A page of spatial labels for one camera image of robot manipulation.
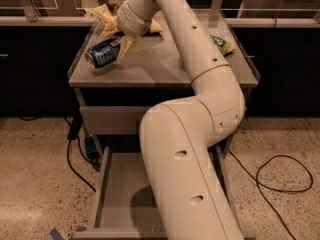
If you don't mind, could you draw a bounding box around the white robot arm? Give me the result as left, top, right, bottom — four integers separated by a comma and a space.
115, 0, 245, 240

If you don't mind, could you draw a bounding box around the closed grey top drawer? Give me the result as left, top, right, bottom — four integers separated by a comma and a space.
80, 106, 148, 135

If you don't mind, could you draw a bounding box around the blue power adapter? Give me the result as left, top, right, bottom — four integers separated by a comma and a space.
85, 137, 99, 159

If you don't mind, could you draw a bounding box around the blue pepsi can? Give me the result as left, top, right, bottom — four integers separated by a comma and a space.
85, 37, 121, 68

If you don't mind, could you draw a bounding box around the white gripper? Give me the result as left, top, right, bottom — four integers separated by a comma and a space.
100, 0, 160, 59

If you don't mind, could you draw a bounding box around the green chip bag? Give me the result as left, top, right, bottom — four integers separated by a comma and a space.
210, 35, 236, 55

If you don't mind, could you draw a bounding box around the open grey middle drawer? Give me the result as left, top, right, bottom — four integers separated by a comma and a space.
73, 145, 257, 240

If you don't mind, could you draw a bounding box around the brown yellow chip bag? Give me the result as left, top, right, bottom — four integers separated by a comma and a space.
89, 2, 164, 37

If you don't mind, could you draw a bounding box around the black floor cable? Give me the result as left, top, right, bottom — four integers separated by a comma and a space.
17, 114, 102, 193
228, 149, 314, 240

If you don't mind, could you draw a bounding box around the blue tape on floor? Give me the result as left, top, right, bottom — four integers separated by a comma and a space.
49, 226, 86, 240

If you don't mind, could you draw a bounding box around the black floor cable right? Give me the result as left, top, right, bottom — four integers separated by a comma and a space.
228, 149, 314, 240

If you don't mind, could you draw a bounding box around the grey drawer cabinet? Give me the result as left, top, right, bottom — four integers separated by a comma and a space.
70, 10, 258, 157

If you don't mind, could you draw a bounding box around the black floor cable left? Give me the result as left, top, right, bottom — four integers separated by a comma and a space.
17, 114, 102, 193

